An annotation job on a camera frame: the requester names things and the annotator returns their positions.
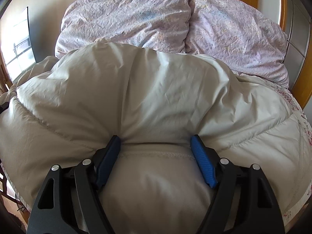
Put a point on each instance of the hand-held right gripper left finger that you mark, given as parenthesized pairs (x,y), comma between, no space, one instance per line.
(109,160)

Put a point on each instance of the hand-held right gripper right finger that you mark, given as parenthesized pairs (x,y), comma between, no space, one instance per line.
(203,163)

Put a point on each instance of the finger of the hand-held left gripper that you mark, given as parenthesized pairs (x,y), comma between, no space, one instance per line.
(3,108)

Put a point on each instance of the cream quilted down jacket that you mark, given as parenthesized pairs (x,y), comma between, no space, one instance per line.
(146,90)

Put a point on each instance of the floral bedspread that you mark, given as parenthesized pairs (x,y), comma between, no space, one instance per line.
(299,117)

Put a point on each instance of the large lilac crinkled pillow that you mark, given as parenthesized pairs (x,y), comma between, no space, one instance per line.
(126,17)

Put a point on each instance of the frosted glass door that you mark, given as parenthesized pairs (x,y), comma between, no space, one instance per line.
(298,29)

